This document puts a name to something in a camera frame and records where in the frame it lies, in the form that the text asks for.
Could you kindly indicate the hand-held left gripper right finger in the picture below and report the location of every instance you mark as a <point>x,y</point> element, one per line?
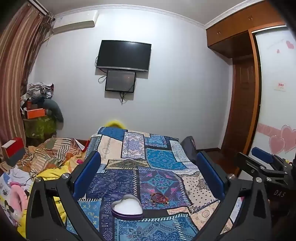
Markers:
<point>211,175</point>

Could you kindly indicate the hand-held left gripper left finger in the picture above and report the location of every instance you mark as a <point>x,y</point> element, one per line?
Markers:
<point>89,172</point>

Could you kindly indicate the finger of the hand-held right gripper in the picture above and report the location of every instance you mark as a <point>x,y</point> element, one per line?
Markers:
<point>249,165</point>
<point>262,154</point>

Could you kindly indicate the heart-shaped purple tin box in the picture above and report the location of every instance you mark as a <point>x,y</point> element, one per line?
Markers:
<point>127,205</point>

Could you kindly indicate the dark cloth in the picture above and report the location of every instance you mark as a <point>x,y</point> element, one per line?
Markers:
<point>188,146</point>

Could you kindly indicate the yellow blanket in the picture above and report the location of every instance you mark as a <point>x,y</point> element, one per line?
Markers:
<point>49,171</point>

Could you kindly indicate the patterned beige blanket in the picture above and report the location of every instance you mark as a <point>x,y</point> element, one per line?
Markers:
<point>53,150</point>

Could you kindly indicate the white heart-decorated sliding door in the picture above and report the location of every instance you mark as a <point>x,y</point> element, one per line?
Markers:
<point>272,111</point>

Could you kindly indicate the blue patchwork blanket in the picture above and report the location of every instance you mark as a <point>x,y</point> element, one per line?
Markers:
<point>129,143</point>

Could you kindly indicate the brown wooden door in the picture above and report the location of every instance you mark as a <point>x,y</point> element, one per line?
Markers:
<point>242,104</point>

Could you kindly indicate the yellow fluffy object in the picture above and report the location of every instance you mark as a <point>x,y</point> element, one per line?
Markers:
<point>115,124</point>

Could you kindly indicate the green patterned cloth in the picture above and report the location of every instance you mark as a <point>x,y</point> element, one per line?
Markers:
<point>41,127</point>

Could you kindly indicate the small red white sticker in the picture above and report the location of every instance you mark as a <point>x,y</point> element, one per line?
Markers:
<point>280,86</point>

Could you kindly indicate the pink sock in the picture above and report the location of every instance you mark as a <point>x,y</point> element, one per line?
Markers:
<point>18,192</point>

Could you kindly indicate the red and white box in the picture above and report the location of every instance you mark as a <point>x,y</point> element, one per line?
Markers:
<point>13,150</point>

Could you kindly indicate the orange box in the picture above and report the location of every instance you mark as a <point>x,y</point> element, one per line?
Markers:
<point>35,113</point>

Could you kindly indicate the white cartoon printed cloth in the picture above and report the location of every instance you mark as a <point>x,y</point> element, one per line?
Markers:
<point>7,185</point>

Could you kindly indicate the dark red box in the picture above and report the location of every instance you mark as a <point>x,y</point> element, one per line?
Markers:
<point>32,105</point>

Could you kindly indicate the small black monitor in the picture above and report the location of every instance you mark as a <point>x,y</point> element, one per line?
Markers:
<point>120,81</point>

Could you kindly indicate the pile of clothes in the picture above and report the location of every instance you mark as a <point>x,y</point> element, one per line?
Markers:
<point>38,89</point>

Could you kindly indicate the wooden wardrobe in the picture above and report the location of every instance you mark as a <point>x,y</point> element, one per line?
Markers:
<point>231,30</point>

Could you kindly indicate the striped brown curtain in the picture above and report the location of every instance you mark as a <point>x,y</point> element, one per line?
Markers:
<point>18,58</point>

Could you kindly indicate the white air conditioner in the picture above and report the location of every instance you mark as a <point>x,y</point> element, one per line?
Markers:
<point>74,23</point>

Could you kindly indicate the black wall television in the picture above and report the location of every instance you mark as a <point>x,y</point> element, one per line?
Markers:
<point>123,55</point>

